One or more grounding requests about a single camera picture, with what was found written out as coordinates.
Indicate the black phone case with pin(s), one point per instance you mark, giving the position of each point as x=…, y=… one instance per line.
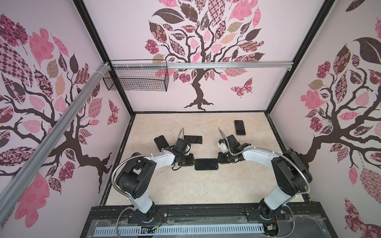
x=161, y=142
x=205, y=169

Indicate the purple smartphone black screen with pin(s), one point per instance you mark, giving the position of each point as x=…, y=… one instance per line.
x=238, y=127

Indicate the aluminium rail left diagonal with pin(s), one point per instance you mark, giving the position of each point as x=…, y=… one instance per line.
x=23, y=178

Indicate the black base frame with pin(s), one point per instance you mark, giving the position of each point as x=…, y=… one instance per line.
x=294, y=220

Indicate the black wire basket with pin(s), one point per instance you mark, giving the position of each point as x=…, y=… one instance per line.
x=138, y=75

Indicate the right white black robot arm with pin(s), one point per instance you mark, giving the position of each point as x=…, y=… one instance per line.
x=276, y=198

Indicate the left metal flexible conduit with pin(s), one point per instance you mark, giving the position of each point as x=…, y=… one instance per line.
x=131, y=177

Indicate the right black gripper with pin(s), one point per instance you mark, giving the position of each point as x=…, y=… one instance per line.
x=220, y=159

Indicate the black phone case horizontal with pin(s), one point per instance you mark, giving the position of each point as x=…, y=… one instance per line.
x=193, y=139

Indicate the white slotted cable duct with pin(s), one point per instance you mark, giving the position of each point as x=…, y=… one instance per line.
x=178, y=230

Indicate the right metal flexible conduit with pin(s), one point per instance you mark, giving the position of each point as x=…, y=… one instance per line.
x=291, y=179

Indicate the metal flexible conduit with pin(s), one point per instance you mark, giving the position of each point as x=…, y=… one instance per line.
x=291, y=179
x=131, y=177

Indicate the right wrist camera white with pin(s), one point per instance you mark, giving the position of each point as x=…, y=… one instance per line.
x=222, y=145

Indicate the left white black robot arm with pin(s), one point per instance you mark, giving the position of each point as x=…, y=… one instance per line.
x=179, y=147

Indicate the black phone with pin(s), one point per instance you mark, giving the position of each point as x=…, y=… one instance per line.
x=206, y=163

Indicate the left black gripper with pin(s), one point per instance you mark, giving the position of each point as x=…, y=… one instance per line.
x=190, y=160

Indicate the aluminium rail back horizontal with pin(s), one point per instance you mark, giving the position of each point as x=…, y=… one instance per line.
x=202, y=65

